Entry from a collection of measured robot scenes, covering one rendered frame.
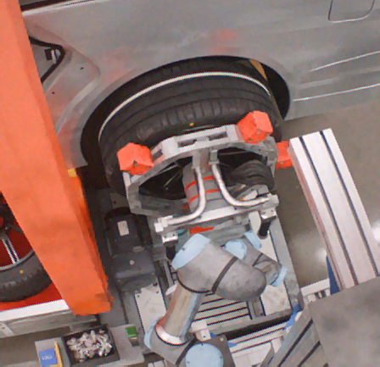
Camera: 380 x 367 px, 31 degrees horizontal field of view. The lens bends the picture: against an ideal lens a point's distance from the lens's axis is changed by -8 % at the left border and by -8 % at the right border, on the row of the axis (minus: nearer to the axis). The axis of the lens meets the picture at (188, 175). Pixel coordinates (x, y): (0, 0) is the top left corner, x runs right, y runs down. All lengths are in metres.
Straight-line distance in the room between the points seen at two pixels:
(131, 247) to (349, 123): 1.42
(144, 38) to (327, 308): 1.19
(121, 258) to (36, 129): 1.58
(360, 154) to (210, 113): 1.50
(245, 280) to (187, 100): 0.74
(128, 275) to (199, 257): 1.09
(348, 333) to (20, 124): 0.76
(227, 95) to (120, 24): 0.53
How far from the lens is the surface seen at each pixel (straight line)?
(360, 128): 3.81
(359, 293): 1.27
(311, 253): 3.46
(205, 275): 1.90
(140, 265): 2.97
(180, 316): 2.10
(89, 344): 2.73
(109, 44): 2.16
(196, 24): 2.17
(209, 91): 2.42
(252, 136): 2.40
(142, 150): 2.40
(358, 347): 1.25
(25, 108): 1.41
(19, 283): 2.93
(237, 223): 3.23
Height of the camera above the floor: 3.22
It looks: 64 degrees down
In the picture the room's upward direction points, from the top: straight up
